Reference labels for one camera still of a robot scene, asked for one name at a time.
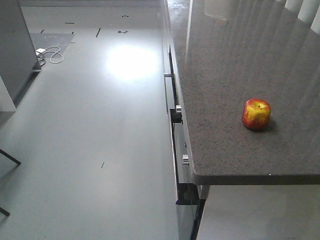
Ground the red yellow apple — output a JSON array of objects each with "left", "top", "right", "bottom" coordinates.
[{"left": 242, "top": 98, "right": 271, "bottom": 130}]

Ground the silver oven knob rear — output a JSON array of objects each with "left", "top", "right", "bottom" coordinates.
[{"left": 175, "top": 105, "right": 182, "bottom": 113}]

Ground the silver oven knob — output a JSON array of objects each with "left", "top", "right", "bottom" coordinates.
[
  {"left": 182, "top": 154, "right": 189, "bottom": 165},
  {"left": 175, "top": 105, "right": 182, "bottom": 113}
]

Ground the silver oven knob front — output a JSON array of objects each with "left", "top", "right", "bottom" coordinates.
[{"left": 182, "top": 154, "right": 189, "bottom": 165}]

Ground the black oven front panel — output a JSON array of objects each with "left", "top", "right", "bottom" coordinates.
[{"left": 165, "top": 49, "right": 205, "bottom": 240}]

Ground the dark speckled kitchen counter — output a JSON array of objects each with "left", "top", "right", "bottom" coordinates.
[{"left": 167, "top": 0, "right": 320, "bottom": 185}]

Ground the dark grey floor mat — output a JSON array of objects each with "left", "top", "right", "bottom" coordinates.
[{"left": 30, "top": 32, "right": 75, "bottom": 54}]

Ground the white power adapter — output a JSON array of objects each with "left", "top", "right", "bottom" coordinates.
[{"left": 35, "top": 48, "right": 46, "bottom": 55}]

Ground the grey cabinet on left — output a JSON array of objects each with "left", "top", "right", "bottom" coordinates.
[{"left": 0, "top": 0, "right": 41, "bottom": 107}]

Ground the black chair leg upper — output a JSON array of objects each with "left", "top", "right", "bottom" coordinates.
[{"left": 0, "top": 149, "right": 21, "bottom": 166}]

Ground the black chair leg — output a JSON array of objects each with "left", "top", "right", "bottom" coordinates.
[
  {"left": 0, "top": 207, "right": 11, "bottom": 217},
  {"left": 0, "top": 149, "right": 21, "bottom": 166}
]

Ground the black chair leg lower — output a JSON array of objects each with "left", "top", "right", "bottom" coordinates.
[{"left": 0, "top": 207, "right": 11, "bottom": 217}]

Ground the white coiled floor cable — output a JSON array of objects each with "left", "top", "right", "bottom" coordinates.
[{"left": 41, "top": 46, "right": 65, "bottom": 64}]

